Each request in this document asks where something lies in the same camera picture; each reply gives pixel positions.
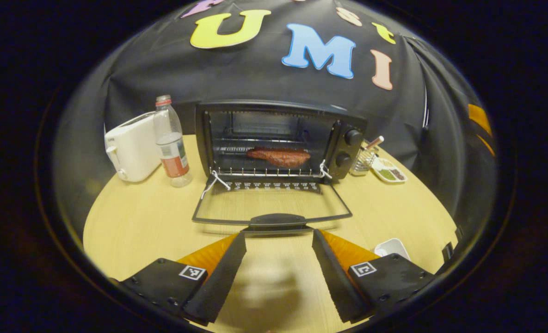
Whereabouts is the black electric oven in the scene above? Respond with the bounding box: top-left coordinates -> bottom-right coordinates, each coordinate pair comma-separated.
192,99 -> 368,233

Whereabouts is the clear plastic water bottle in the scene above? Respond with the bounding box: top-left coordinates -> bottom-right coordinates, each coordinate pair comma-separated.
153,95 -> 193,188

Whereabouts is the small white ribbed tray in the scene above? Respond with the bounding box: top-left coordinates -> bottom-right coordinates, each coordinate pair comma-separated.
375,238 -> 411,262

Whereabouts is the metal wire basket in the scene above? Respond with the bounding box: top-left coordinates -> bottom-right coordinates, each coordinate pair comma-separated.
350,144 -> 377,177

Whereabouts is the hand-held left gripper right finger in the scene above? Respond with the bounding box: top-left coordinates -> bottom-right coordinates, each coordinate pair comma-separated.
312,228 -> 437,324

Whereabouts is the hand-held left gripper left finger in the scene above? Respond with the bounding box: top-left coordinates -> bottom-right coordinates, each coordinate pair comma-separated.
118,231 -> 247,325

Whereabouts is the white toaster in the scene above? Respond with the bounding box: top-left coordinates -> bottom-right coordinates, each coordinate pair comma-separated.
105,111 -> 161,183

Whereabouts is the red-brown meat piece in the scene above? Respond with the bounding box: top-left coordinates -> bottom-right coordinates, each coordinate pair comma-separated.
247,147 -> 311,168

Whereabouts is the white divided bean plate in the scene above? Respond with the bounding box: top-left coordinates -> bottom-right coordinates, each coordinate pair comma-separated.
371,157 -> 408,184

